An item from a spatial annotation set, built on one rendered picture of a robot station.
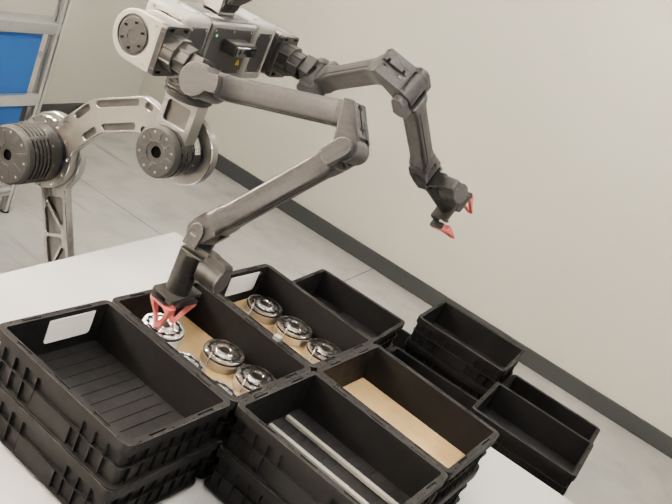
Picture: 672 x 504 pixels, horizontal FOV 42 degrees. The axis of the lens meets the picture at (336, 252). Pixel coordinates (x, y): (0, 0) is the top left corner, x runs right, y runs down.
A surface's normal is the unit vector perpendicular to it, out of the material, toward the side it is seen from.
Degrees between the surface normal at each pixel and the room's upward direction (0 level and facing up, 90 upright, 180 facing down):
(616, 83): 90
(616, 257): 90
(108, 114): 90
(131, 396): 0
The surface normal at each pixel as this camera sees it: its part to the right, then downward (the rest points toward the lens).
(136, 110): -0.46, 0.17
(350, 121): -0.37, -0.03
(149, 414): 0.39, -0.84
